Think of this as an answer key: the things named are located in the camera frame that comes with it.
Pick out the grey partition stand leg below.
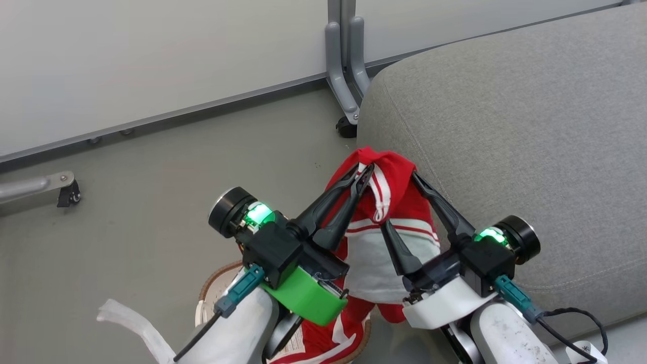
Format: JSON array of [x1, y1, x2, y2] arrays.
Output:
[[325, 0, 373, 125], [0, 170, 76, 206]]

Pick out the white cable tag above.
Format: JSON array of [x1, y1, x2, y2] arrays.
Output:
[[565, 341, 608, 364]]

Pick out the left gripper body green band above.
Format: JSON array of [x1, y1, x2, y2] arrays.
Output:
[[262, 242, 350, 327]]

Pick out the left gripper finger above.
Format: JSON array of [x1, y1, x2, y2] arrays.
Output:
[[312, 164, 376, 250], [287, 164, 361, 242]]

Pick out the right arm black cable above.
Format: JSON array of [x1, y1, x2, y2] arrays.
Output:
[[494, 275, 609, 364]]

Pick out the white plastic strap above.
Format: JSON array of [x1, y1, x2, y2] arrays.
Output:
[[97, 298, 177, 364]]

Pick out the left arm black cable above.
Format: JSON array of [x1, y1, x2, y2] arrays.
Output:
[[173, 263, 266, 363]]

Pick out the grey fabric sofa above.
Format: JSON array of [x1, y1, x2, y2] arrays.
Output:
[[356, 3, 647, 345]]

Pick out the cream plastic laundry basket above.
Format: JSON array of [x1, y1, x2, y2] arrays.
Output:
[[195, 260, 373, 364]]

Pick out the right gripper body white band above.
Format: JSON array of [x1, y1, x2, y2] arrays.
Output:
[[402, 252, 499, 330]]

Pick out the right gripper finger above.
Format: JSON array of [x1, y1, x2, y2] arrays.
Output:
[[411, 171, 477, 246], [380, 219, 424, 277]]

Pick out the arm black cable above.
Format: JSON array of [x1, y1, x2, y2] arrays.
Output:
[[494, 275, 609, 364], [173, 263, 266, 363]]

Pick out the black caster wheel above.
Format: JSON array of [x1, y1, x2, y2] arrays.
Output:
[[336, 116, 358, 139], [56, 180, 82, 208]]

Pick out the red and white clothing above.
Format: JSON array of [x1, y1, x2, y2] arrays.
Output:
[[267, 146, 441, 364]]

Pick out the white partition panel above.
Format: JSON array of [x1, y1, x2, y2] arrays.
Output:
[[0, 0, 335, 163], [354, 0, 647, 67]]

